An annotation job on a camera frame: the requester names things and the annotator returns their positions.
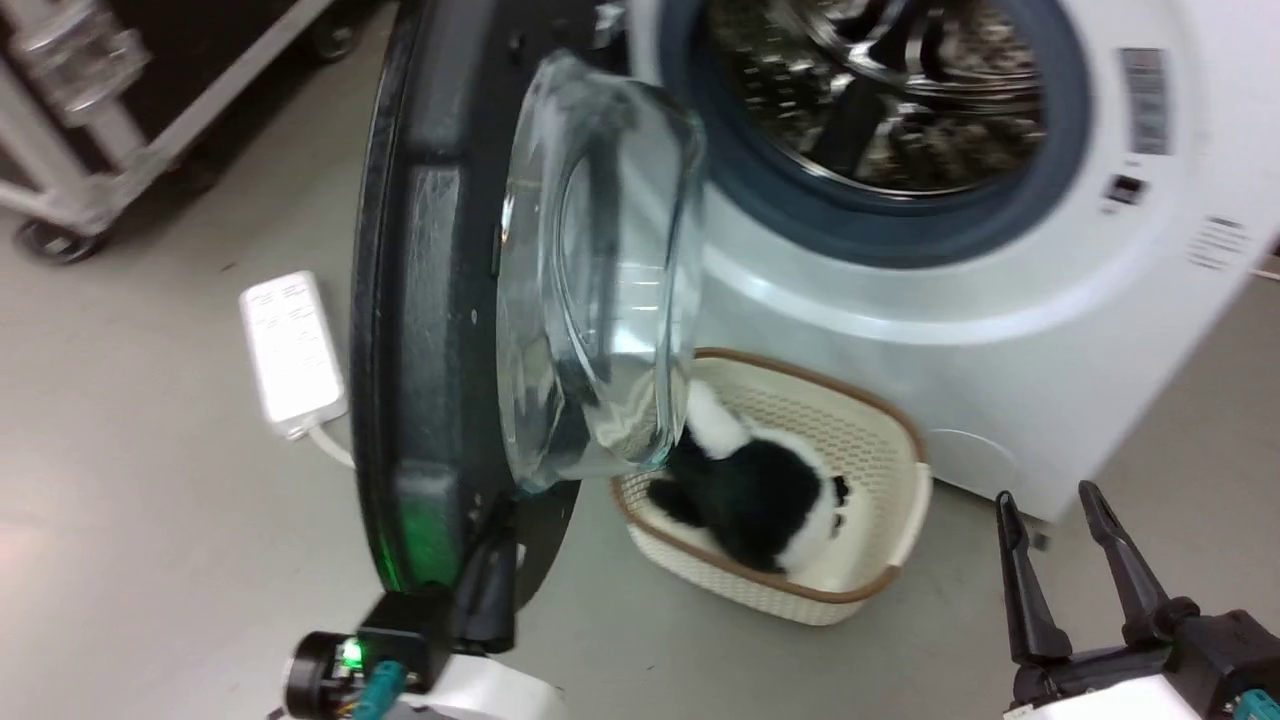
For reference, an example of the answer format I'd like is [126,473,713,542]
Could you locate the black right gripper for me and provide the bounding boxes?
[995,480,1280,720]

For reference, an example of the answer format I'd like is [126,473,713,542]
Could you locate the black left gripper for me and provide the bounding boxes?
[284,518,523,719]

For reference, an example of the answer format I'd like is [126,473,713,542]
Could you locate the black washing machine door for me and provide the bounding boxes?
[350,0,707,613]

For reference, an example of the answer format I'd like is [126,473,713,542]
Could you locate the white front-load washing machine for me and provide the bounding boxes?
[600,0,1280,526]

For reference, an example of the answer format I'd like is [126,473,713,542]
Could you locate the grey rubber door gasket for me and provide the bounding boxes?
[655,0,1097,270]

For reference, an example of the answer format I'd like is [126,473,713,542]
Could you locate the steel washing machine drum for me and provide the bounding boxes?
[700,0,1051,197]

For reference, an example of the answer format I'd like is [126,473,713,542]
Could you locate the cream laundry basket brown rim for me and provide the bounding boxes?
[610,347,934,628]

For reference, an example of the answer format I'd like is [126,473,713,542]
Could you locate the black and white panda plush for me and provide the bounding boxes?
[645,378,853,577]

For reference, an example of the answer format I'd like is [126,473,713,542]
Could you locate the white power strip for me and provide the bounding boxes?
[238,270,350,441]

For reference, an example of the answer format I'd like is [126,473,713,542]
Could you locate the grey label sticker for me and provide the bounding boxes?
[1118,45,1173,158]

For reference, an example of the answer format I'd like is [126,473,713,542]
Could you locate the black caster wheel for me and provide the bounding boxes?
[306,8,363,63]
[165,148,225,198]
[14,218,103,266]

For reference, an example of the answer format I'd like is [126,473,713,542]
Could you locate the white power strip cable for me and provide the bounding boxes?
[308,424,358,471]

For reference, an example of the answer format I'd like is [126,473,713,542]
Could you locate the metal wheeled cart frame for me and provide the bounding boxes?
[0,0,337,237]

